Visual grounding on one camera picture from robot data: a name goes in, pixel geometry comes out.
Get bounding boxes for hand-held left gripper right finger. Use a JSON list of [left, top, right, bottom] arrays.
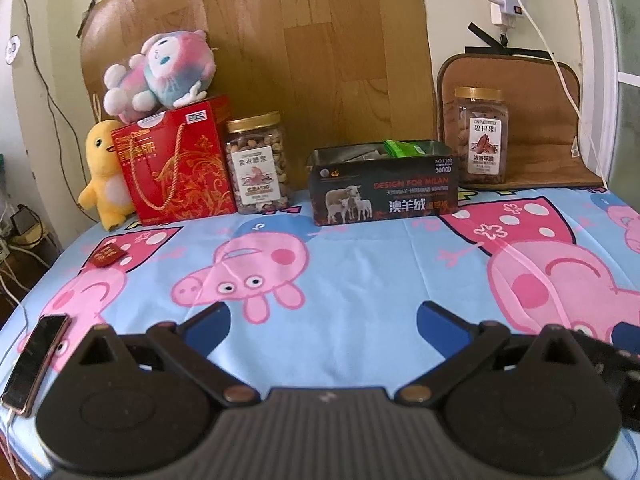
[[396, 301, 595, 407]]

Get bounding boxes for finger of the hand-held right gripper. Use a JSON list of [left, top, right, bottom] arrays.
[[570, 332, 640, 433], [611, 321, 640, 350]]

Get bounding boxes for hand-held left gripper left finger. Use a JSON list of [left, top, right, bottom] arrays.
[[64, 302, 262, 409]]

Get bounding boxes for black cardboard box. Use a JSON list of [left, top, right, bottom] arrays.
[[307, 139, 459, 227]]

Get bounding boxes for bright green snack packet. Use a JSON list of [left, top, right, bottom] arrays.
[[383, 139, 425, 157]]

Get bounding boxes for clear packet of pale nuts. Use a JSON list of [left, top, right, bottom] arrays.
[[341, 144, 388, 165]]

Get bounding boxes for printed cartoon pig blanket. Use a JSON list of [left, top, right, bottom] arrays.
[[0, 185, 640, 480]]

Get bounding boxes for small red packet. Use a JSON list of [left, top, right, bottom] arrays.
[[89, 243, 126, 269]]

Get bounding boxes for red gift box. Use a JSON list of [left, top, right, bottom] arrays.
[[111, 94, 239, 226]]

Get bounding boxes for clear nut jar gold lid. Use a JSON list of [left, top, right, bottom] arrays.
[[225, 111, 294, 216]]

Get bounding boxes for smartphone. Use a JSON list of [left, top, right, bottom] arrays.
[[1, 313, 71, 419]]

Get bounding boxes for yellow plush toy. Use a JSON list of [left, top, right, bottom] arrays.
[[77, 119, 137, 233]]

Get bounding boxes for clear pecan jar gold lid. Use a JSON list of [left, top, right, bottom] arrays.
[[452, 86, 511, 186]]

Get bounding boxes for black power adapter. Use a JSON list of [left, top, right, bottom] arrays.
[[12, 206, 35, 235]]

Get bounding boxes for pink and blue plush toy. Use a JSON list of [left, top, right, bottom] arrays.
[[102, 30, 219, 124]]

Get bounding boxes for black tape strip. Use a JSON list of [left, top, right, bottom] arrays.
[[467, 21, 512, 52]]

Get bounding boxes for wooden board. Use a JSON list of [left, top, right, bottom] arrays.
[[199, 0, 435, 162]]

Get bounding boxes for white phone cable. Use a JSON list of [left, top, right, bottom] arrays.
[[0, 405, 23, 480]]

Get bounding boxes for white window frame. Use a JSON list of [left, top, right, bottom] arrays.
[[579, 0, 640, 201]]

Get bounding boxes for black wall cable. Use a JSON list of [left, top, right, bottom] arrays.
[[14, 0, 90, 213]]

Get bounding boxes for white power cable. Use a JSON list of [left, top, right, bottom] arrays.
[[501, 0, 612, 189]]

